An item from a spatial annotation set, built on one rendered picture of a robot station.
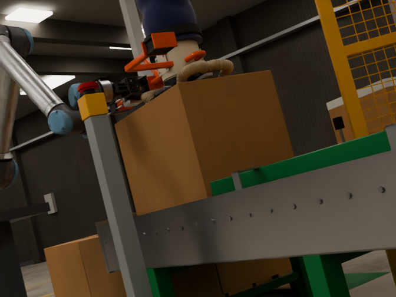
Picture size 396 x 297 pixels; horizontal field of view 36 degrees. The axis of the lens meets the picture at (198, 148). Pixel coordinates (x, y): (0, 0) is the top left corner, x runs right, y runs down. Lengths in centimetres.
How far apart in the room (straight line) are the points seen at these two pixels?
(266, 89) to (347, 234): 98
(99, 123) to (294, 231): 75
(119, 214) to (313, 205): 70
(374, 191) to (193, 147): 87
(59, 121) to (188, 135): 53
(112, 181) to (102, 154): 9
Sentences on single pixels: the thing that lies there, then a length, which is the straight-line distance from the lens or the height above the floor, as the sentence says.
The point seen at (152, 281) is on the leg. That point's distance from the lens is 216.
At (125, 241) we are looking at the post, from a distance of 187.
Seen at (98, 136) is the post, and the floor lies 86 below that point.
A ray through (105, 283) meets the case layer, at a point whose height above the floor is 32.
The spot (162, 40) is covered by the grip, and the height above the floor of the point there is 112.
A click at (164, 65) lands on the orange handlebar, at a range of 228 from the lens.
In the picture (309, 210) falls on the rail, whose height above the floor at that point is 51.
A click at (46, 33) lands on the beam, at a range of 993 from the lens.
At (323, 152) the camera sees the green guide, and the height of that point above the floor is 63.
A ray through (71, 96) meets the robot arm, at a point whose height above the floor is 112.
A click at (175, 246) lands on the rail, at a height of 47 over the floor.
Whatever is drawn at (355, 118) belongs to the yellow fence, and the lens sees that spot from 228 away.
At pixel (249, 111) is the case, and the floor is 85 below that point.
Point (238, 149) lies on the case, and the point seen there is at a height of 73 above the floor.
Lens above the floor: 60
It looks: 5 degrees up
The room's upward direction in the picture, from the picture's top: 15 degrees counter-clockwise
